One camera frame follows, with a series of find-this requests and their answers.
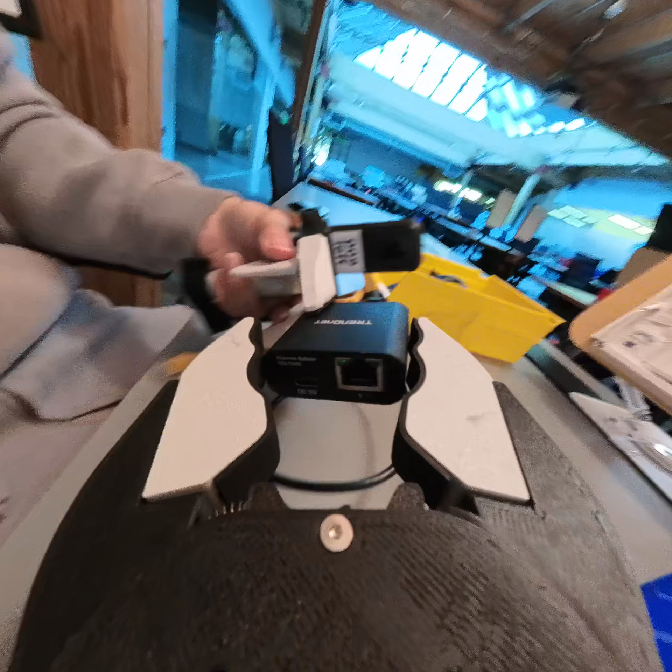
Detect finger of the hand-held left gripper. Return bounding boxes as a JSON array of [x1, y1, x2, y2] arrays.
[[295, 232, 338, 313]]

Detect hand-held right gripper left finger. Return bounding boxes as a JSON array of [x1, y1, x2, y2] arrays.
[[141, 316, 281, 507]]

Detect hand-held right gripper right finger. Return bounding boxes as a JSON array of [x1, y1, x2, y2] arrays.
[[392, 316, 532, 514]]

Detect black network switch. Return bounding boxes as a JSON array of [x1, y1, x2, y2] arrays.
[[261, 301, 410, 405]]

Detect yellow plastic bin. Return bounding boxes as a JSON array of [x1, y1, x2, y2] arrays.
[[367, 253, 566, 364]]

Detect person's left forearm grey sleeve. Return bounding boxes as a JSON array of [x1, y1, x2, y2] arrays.
[[0, 31, 237, 279]]

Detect grey desk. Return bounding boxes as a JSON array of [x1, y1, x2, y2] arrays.
[[0, 181, 672, 646]]

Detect person's left hand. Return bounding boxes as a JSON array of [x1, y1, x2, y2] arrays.
[[197, 196, 303, 322]]

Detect person's grey sweatshirt torso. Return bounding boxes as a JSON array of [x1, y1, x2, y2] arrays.
[[0, 244, 211, 547]]

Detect white stand base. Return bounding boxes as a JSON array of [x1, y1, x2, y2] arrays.
[[569, 391, 672, 502]]

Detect wooden document stand with papers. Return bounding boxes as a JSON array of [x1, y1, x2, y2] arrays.
[[569, 256, 672, 417]]

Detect black monitor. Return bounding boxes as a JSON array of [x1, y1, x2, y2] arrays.
[[647, 204, 672, 254]]

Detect blue plastic bin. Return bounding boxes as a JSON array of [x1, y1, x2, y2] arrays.
[[640, 574, 672, 672]]

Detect thin black cable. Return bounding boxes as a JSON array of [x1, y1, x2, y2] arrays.
[[272, 464, 398, 492]]

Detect wooden post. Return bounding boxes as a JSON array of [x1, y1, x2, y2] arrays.
[[29, 0, 165, 306]]

